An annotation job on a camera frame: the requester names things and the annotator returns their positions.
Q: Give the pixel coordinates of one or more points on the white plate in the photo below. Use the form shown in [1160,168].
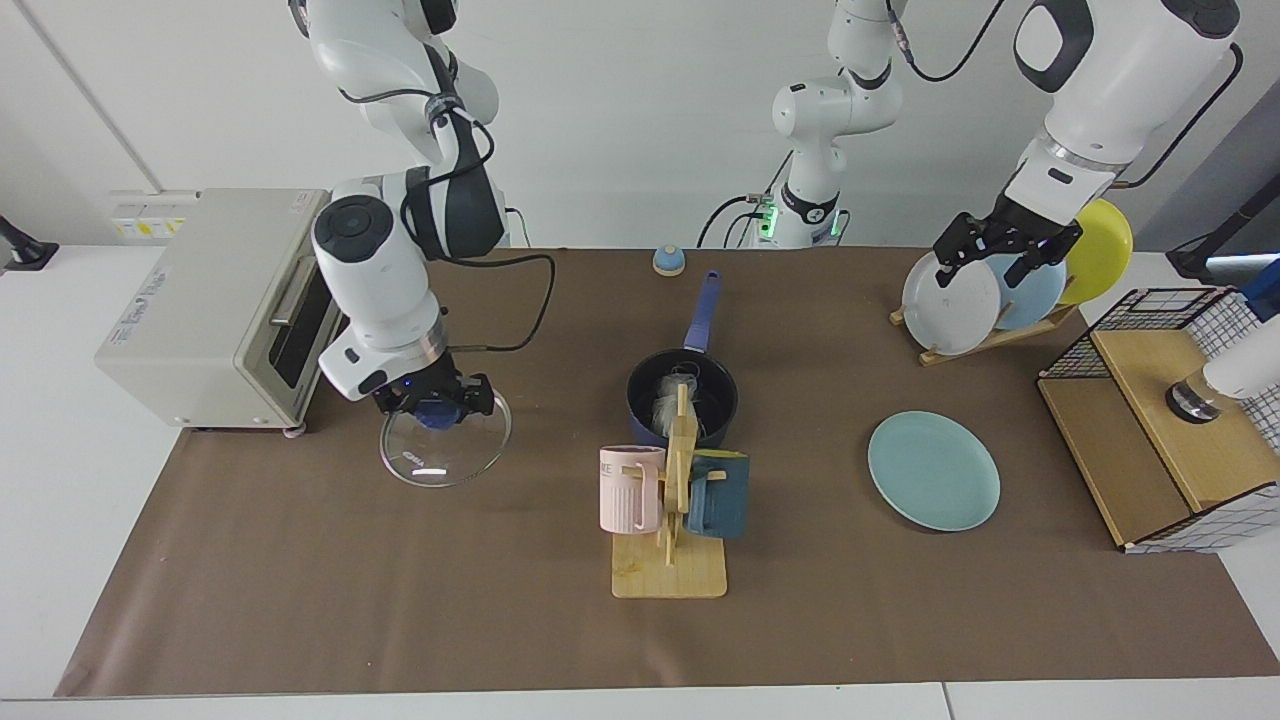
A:
[950,310]

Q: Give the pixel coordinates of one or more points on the black clamp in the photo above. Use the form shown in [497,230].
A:
[25,250]

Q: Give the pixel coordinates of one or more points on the teal plate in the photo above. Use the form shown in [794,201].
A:
[935,470]

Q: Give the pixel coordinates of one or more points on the small blue round thing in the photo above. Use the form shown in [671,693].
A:
[669,262]

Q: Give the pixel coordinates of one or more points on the white vermicelli bundle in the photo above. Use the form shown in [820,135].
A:
[668,405]

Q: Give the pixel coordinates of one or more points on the light blue plate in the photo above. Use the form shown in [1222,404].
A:
[1035,295]

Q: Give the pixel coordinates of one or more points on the pale toaster oven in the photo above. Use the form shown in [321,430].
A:
[190,330]

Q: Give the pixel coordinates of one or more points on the blue block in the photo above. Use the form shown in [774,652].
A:
[1265,295]

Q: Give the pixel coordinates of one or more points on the pink ribbed cup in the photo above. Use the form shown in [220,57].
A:
[625,495]

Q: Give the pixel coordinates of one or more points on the wooden plate rack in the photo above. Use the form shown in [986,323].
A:
[985,343]

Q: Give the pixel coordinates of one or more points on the glass lid with blue knob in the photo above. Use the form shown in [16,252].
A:
[445,455]

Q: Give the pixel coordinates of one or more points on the brown table cloth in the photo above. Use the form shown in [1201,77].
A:
[400,620]

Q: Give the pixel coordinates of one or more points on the dark teal cup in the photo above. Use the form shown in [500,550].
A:
[722,500]

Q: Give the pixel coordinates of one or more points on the yellow plate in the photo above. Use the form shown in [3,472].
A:
[1100,250]

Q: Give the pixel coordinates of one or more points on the black stand pole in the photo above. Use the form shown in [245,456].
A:
[1190,262]

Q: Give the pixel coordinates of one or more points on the wooden cup stand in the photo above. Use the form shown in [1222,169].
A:
[670,575]

